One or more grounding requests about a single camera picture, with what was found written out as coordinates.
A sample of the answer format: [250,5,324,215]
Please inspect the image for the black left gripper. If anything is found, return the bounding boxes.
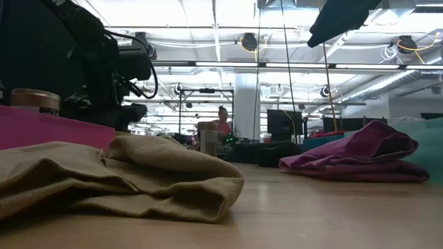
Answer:
[61,40,154,132]

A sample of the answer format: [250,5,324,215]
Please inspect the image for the tan cloth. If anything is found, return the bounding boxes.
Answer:
[0,134,246,224]

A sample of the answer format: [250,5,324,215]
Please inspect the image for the red plastic tray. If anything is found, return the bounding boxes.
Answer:
[0,104,116,151]

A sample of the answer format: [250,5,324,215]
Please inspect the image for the black background panels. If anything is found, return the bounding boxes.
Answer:
[322,116,388,136]

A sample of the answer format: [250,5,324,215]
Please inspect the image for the black curtain partition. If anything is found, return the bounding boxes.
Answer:
[0,0,91,108]

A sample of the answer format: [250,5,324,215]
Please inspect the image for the long ceiling light bar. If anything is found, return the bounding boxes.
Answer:
[152,60,443,71]

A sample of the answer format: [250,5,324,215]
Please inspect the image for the person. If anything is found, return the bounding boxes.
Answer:
[211,105,233,138]

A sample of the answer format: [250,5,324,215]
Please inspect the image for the white pillar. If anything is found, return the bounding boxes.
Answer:
[234,73,261,141]

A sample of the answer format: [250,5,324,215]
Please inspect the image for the black monitor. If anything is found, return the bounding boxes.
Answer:
[266,109,305,142]

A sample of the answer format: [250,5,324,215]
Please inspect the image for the blue plastic tray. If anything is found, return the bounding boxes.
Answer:
[302,134,347,151]

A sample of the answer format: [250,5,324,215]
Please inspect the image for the purple cloth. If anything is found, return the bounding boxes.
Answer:
[278,120,431,183]

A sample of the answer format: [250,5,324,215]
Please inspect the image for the teal plastic tray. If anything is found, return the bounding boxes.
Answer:
[344,117,443,184]

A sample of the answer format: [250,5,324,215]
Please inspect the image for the black cloth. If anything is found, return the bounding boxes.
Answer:
[223,140,307,169]

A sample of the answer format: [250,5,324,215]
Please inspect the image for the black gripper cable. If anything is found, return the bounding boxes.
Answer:
[103,30,159,100]

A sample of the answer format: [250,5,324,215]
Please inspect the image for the black ceiling cable reel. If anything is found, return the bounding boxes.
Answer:
[396,34,419,55]
[240,32,260,53]

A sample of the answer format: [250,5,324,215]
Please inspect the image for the black hanging cable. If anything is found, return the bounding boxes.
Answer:
[279,0,298,142]

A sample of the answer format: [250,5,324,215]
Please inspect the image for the silver ventilation duct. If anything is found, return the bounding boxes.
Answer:
[341,68,443,102]

